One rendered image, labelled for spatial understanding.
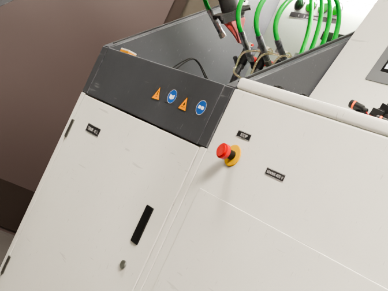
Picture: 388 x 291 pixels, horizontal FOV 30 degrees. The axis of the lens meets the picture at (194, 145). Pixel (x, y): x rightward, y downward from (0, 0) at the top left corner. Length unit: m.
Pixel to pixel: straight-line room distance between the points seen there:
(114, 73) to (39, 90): 1.47
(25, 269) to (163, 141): 0.64
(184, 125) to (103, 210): 0.35
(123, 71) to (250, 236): 0.81
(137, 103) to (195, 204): 0.45
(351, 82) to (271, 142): 0.35
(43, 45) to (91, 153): 1.56
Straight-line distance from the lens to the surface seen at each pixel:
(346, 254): 1.37
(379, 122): 1.42
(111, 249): 1.90
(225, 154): 1.61
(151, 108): 1.96
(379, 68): 1.82
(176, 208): 1.74
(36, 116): 3.65
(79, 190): 2.12
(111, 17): 3.69
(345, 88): 1.84
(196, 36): 2.45
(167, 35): 2.39
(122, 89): 2.12
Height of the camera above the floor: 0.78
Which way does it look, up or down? level
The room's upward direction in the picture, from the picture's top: 25 degrees clockwise
